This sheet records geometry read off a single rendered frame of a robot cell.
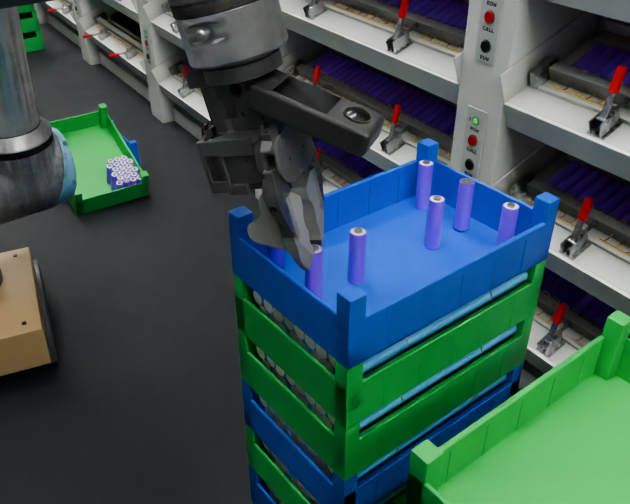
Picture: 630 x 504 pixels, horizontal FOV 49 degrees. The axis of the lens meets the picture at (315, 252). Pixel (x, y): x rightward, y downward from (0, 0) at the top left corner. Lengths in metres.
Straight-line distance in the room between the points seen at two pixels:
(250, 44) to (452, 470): 0.41
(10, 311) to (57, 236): 0.50
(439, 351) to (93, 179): 1.40
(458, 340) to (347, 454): 0.17
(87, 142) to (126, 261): 0.51
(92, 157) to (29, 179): 0.70
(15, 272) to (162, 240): 0.41
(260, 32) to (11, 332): 0.87
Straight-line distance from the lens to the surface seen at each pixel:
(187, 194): 1.95
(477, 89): 1.15
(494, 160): 1.16
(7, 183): 1.38
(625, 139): 1.03
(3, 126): 1.34
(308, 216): 0.69
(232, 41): 0.60
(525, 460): 0.71
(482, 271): 0.74
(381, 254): 0.81
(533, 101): 1.11
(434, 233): 0.81
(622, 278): 1.10
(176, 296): 1.57
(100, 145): 2.09
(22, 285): 1.46
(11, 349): 1.34
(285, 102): 0.61
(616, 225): 1.13
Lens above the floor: 0.93
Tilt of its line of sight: 34 degrees down
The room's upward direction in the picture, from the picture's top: straight up
